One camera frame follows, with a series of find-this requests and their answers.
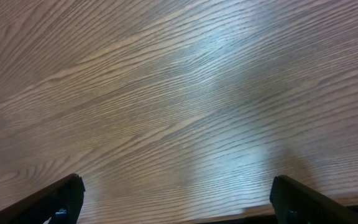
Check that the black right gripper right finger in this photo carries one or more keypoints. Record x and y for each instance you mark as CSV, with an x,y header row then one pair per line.
x,y
294,202

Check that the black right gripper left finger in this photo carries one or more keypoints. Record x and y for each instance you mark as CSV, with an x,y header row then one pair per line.
x,y
60,202

